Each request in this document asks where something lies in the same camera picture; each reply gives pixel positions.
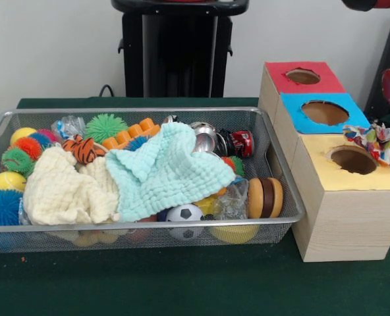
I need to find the wooden box with three holes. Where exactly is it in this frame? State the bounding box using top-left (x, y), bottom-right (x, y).
top-left (258, 61), bottom-right (390, 263)

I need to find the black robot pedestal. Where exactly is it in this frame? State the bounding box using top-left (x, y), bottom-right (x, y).
top-left (111, 0), bottom-right (250, 98)

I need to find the yellow smooth ball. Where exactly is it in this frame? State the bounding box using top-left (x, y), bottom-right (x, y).
top-left (10, 127), bottom-right (38, 145)
top-left (0, 171), bottom-right (27, 198)

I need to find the orange plastic block toy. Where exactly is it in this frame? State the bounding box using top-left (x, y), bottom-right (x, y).
top-left (101, 117), bottom-right (161, 149)

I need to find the cream waffle cloth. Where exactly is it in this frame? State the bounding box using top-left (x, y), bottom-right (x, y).
top-left (22, 146), bottom-right (120, 226)

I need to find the clear mesh bin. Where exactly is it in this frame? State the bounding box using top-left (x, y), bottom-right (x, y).
top-left (0, 107), bottom-right (306, 254)

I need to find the black cable loop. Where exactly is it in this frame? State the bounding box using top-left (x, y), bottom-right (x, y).
top-left (98, 84), bottom-right (125, 98)

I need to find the small soccer ball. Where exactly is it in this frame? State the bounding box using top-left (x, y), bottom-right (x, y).
top-left (165, 203), bottom-right (205, 240)

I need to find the blue spiky ball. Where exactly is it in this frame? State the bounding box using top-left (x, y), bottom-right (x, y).
top-left (0, 190), bottom-right (24, 227)

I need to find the bright green spiky ball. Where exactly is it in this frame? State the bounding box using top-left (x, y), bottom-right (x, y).
top-left (84, 114), bottom-right (129, 144)

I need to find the multicolour rope toy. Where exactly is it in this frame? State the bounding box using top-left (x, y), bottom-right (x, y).
top-left (342, 122), bottom-right (390, 167)

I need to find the mint green waffle cloth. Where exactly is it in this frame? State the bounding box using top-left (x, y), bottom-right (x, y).
top-left (105, 122), bottom-right (237, 223)

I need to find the wooden yo-yo toy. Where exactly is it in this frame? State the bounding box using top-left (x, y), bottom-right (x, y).
top-left (247, 177), bottom-right (284, 220)

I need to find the dark green table cloth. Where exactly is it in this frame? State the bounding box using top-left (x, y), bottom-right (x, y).
top-left (0, 97), bottom-right (390, 316)

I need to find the orange tiger plush toy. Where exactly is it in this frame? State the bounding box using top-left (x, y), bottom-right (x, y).
top-left (62, 134), bottom-right (107, 165)

